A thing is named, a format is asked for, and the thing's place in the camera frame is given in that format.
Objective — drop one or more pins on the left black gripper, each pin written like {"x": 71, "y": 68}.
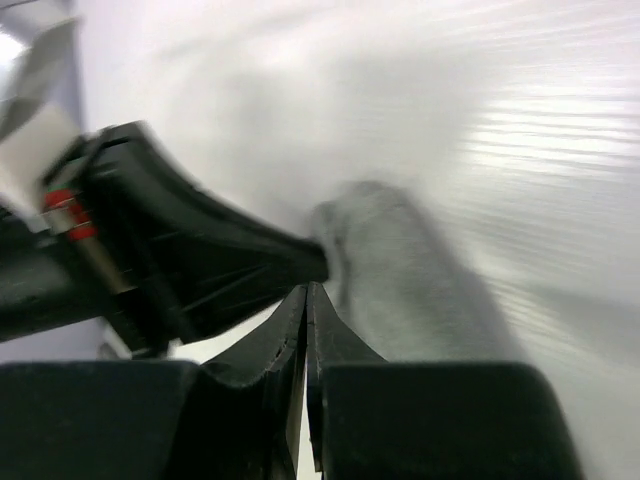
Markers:
{"x": 58, "y": 266}

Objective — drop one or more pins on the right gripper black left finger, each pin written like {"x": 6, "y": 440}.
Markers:
{"x": 258, "y": 404}

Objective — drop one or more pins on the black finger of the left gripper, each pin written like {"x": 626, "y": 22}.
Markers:
{"x": 202, "y": 266}

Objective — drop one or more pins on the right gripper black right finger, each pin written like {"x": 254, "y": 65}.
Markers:
{"x": 345, "y": 398}

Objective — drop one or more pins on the grey cloth napkin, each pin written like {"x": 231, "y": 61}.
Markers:
{"x": 397, "y": 284}

